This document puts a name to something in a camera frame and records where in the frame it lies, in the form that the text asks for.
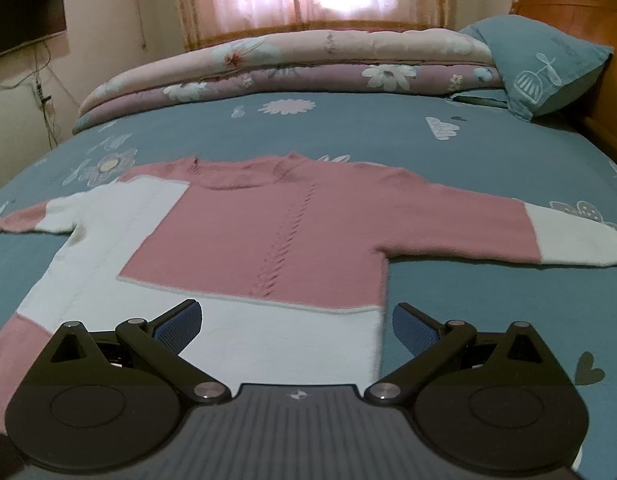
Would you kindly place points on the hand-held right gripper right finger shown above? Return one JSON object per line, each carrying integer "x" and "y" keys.
{"x": 413, "y": 327}

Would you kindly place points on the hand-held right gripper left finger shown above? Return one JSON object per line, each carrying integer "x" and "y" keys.
{"x": 181, "y": 325}

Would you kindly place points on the folded floral quilt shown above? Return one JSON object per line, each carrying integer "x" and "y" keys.
{"x": 288, "y": 70}

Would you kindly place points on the blue floral bed sheet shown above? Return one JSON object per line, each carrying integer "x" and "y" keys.
{"x": 488, "y": 310}

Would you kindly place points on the wooden bed headboard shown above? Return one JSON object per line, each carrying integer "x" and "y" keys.
{"x": 588, "y": 5}

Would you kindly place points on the blue printed pillow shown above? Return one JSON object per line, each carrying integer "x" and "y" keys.
{"x": 538, "y": 60}

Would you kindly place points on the dark wall-mounted screen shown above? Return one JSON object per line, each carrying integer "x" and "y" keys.
{"x": 23, "y": 20}

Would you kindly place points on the pink and white sweater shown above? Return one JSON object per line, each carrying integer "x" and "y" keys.
{"x": 263, "y": 235}

